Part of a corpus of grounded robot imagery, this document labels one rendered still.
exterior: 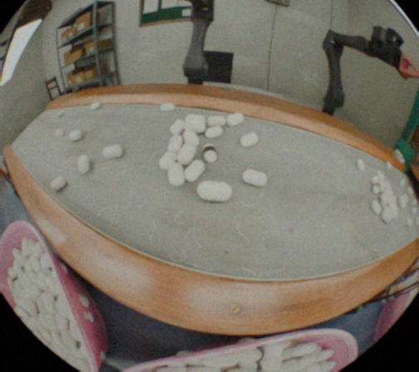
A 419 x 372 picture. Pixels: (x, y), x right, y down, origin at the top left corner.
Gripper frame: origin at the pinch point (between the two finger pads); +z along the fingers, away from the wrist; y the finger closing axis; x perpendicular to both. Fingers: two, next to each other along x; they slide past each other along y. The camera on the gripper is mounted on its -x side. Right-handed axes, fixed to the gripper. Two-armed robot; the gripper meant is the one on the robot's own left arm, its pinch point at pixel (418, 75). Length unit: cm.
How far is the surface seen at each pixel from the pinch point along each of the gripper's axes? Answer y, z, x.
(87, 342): -57, 34, 29
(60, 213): -65, 22, 29
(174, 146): -54, 7, 31
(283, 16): 17, -198, -32
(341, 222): -29.1, 16.3, 31.9
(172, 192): -53, 13, 32
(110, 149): -64, 9, 30
